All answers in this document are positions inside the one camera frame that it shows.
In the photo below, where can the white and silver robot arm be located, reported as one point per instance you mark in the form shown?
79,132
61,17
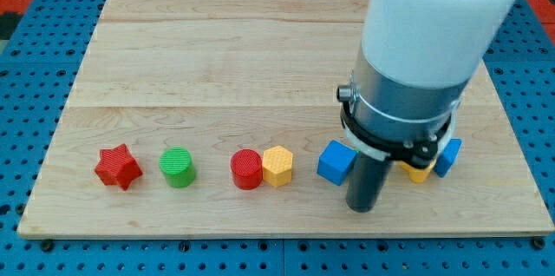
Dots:
414,60

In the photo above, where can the red star block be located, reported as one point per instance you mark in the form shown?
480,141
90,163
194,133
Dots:
117,167

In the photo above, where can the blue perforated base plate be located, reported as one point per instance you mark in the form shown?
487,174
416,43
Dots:
38,67

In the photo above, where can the blue block at right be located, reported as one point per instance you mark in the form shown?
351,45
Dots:
448,157

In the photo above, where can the green cylinder block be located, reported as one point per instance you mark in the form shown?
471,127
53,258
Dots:
176,164

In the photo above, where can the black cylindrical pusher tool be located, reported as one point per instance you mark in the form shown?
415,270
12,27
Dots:
366,181

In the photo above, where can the blue cube block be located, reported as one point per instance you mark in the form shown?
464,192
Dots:
335,162

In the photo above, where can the yellow block behind tool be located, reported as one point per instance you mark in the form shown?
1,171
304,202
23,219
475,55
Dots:
417,175

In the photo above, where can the red cylinder block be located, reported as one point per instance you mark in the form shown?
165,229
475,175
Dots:
246,167

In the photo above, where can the light wooden board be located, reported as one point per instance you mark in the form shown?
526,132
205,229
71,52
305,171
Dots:
218,76

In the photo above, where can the yellow hexagon block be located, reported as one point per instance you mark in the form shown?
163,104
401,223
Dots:
277,166

